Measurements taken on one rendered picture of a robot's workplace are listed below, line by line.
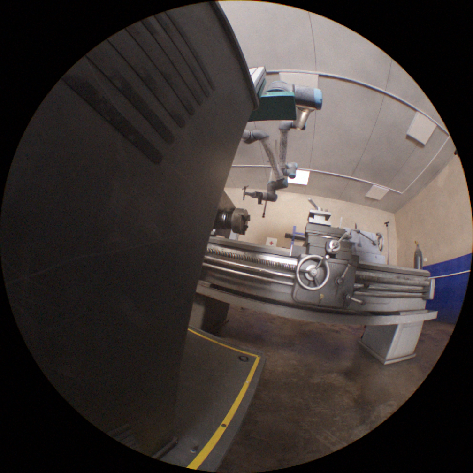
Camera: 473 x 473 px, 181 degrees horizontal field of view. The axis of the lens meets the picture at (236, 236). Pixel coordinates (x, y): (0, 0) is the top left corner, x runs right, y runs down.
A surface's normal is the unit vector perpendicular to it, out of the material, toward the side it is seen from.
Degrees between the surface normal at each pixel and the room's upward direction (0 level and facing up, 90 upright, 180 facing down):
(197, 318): 90
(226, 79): 90
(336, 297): 90
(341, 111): 180
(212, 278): 90
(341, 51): 180
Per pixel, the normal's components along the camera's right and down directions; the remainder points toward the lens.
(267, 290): -0.28, -0.28
